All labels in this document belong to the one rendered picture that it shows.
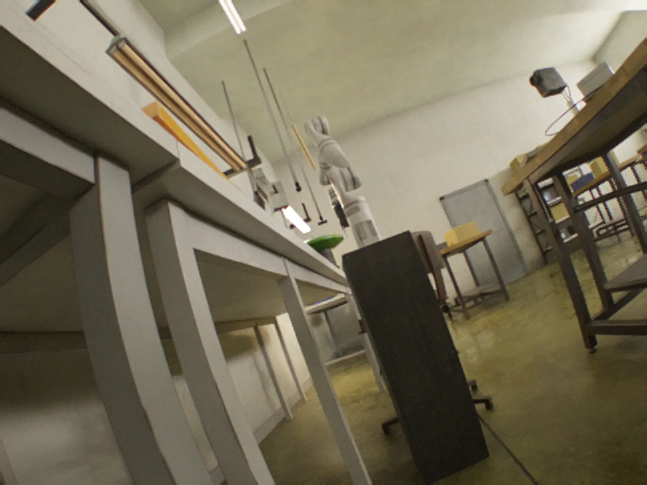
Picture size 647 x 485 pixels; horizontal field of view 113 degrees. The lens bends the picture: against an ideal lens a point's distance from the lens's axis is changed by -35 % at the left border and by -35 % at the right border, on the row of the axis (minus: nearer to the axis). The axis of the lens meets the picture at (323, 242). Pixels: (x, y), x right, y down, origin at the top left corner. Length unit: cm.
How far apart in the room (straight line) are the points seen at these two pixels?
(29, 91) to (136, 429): 28
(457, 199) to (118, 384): 670
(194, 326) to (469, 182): 679
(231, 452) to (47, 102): 39
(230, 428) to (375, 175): 657
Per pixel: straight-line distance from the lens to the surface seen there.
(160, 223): 43
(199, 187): 44
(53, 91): 30
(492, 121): 787
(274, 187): 116
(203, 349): 38
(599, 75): 128
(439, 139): 728
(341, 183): 121
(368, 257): 105
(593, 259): 181
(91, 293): 31
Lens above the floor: 67
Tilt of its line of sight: 13 degrees up
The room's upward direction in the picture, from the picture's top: 20 degrees counter-clockwise
